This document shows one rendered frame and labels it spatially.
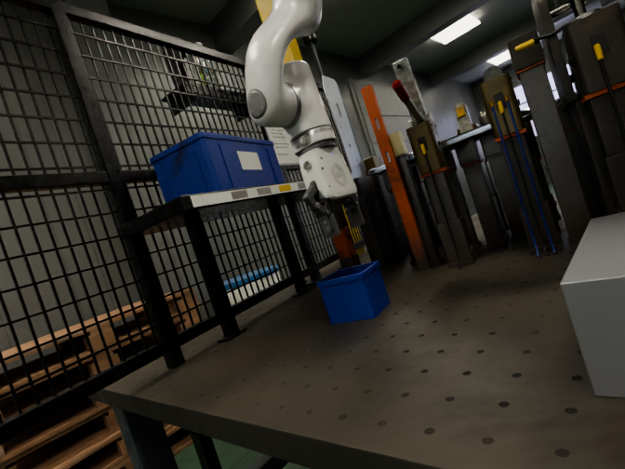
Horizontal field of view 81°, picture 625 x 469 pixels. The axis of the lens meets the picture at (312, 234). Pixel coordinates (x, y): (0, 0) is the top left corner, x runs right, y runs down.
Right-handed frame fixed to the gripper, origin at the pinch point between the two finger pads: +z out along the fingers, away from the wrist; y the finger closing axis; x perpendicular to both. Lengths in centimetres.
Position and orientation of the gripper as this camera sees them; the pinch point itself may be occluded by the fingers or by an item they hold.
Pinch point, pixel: (344, 226)
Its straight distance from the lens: 69.7
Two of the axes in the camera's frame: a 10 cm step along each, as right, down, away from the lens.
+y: 5.8, -2.2, 7.8
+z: 3.5, 9.4, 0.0
